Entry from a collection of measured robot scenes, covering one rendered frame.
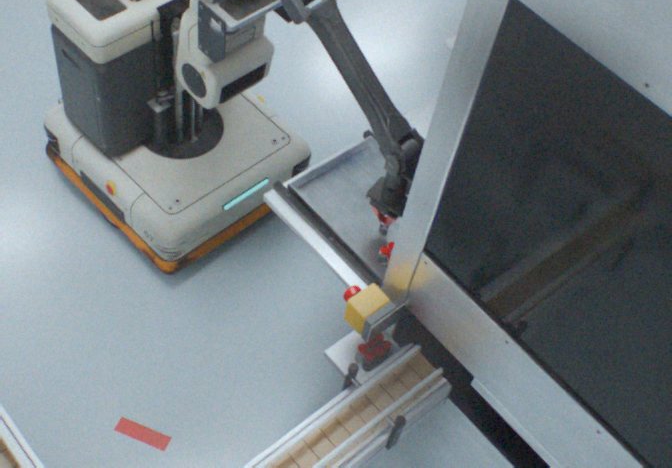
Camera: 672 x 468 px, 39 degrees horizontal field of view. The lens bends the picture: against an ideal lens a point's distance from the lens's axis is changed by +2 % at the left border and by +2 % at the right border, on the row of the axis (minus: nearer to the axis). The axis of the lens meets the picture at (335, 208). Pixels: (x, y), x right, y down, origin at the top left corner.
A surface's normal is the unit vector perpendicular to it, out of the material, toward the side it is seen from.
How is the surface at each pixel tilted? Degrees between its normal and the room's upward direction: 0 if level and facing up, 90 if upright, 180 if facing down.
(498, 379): 90
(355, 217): 0
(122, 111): 90
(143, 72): 90
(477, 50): 90
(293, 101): 0
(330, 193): 0
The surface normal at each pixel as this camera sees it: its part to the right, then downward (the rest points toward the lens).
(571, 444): -0.76, 0.46
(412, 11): 0.12, -0.60
